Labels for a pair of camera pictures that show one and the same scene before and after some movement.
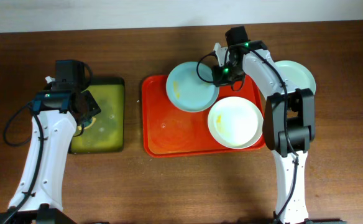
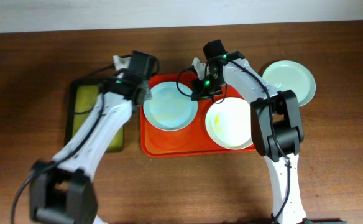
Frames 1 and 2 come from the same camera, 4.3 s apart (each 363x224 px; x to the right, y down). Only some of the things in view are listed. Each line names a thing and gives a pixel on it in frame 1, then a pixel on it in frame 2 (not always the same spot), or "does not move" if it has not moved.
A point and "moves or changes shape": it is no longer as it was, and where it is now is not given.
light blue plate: x=191 y=87 moves or changes shape
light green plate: x=296 y=76 does not move
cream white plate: x=235 y=122 does not move
